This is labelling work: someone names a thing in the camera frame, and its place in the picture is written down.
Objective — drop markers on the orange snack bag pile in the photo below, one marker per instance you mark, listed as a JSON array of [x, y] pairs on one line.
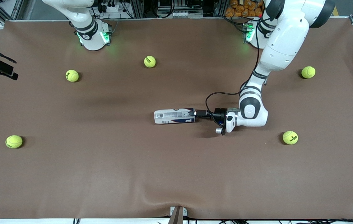
[[241, 7]]

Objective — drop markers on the white power strip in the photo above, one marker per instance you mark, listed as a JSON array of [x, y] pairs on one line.
[[111, 8]]

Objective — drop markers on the white blue tennis ball can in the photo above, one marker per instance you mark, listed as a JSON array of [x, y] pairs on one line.
[[171, 116]]

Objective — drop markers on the yellow tennis ball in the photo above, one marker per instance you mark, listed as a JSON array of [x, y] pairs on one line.
[[290, 137], [308, 72], [14, 141], [72, 75], [150, 61]]

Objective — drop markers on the brown table mat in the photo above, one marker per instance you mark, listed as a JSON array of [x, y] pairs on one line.
[[176, 171]]

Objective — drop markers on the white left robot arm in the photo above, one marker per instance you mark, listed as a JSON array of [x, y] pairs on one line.
[[285, 40]]

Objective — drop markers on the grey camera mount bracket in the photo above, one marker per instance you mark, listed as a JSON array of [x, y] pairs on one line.
[[178, 216]]

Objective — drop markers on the black control box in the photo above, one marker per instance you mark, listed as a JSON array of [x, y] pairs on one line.
[[179, 7]]

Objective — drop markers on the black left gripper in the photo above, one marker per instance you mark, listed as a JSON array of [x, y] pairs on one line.
[[218, 115]]

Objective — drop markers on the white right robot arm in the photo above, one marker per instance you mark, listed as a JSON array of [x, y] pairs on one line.
[[90, 40]]

